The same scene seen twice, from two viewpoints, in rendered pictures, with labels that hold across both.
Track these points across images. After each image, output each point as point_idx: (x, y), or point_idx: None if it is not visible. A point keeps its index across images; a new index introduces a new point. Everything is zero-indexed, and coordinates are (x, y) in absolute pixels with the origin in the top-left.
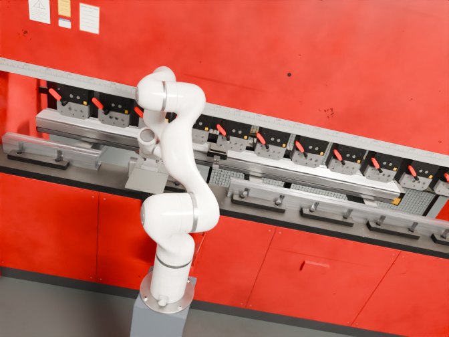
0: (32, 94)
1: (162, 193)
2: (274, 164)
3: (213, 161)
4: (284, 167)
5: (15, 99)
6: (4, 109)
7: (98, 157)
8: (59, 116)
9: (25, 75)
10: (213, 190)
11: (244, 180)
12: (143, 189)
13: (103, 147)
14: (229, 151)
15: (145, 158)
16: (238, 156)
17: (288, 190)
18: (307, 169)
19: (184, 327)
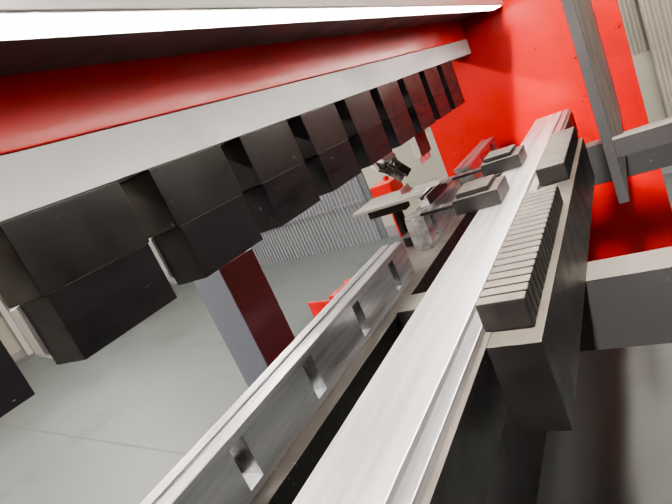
0: (582, 89)
1: (354, 216)
2: (453, 262)
3: (434, 206)
4: (436, 280)
5: (531, 97)
6: (506, 109)
7: (473, 176)
8: (548, 119)
9: (558, 62)
10: (415, 263)
11: (386, 254)
12: (363, 206)
13: (602, 183)
14: (502, 206)
15: (404, 171)
16: (479, 219)
17: (336, 307)
18: (428, 322)
19: (242, 330)
